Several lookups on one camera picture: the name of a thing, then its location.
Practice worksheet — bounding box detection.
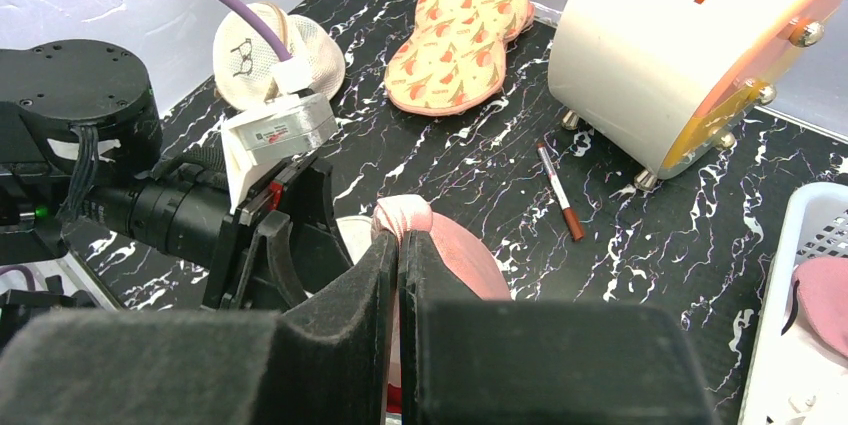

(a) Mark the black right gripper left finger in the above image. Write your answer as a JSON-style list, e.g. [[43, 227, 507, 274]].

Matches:
[[1, 233, 398, 424]]

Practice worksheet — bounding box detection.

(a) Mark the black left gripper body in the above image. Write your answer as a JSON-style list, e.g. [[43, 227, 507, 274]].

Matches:
[[86, 149, 352, 311]]

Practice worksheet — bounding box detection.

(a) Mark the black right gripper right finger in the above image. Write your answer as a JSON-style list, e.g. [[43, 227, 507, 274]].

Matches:
[[397, 229, 720, 425]]

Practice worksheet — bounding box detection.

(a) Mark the pink bra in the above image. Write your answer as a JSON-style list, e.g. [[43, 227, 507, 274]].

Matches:
[[781, 256, 847, 357], [371, 195, 523, 424]]

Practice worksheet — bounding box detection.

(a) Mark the white mesh laundry bag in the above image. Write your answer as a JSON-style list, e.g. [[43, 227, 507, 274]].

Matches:
[[336, 215, 372, 265]]

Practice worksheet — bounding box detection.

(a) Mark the cream mesh laundry bag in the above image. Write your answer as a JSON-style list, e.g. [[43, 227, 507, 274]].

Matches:
[[212, 2, 346, 111]]

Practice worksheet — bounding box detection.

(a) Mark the pink bra in basket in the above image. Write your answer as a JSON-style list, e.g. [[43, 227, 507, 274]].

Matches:
[[781, 256, 847, 357]]

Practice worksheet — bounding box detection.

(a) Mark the brown and white pen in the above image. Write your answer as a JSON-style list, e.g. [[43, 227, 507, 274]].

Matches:
[[537, 143, 585, 242]]

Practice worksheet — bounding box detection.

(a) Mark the white plastic mesh basket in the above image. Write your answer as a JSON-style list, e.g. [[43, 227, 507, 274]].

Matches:
[[738, 183, 847, 424]]

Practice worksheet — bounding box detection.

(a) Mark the white cylindrical drum appliance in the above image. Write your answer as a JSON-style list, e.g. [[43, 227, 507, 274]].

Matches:
[[548, 0, 843, 191]]

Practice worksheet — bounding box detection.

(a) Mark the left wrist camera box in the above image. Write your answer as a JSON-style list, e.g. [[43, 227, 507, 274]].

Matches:
[[220, 93, 338, 212]]

